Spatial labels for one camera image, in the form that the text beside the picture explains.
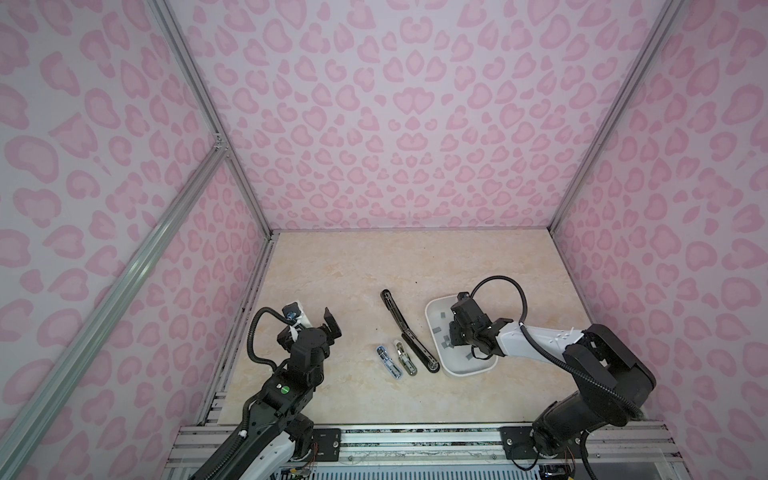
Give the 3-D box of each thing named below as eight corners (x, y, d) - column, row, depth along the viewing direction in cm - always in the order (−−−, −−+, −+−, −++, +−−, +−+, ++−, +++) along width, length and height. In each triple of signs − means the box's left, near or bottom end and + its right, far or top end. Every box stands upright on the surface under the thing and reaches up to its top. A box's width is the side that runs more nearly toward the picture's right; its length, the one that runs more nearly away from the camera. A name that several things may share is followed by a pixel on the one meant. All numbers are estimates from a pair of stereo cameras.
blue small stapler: (397, 381, 85) (397, 378, 83) (375, 352, 91) (374, 349, 89) (404, 375, 86) (404, 373, 84) (382, 347, 92) (381, 344, 90)
